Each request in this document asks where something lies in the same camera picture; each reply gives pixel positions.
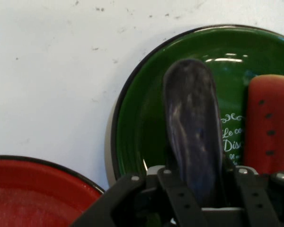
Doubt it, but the toy watermelon slice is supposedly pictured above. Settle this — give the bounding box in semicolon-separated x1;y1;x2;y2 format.
242;74;284;176

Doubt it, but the green plate with white print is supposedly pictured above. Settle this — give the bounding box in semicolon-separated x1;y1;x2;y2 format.
104;23;284;189

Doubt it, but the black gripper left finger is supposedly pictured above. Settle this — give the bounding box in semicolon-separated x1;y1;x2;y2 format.
70;165;210;227

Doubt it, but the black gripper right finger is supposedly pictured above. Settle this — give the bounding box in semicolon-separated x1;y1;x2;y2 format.
233;165;284;227

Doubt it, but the red plate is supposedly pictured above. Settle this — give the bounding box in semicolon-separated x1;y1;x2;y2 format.
0;155;107;227

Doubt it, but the purple toy eggplant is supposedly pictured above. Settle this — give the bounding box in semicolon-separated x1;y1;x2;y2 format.
162;59;228;209

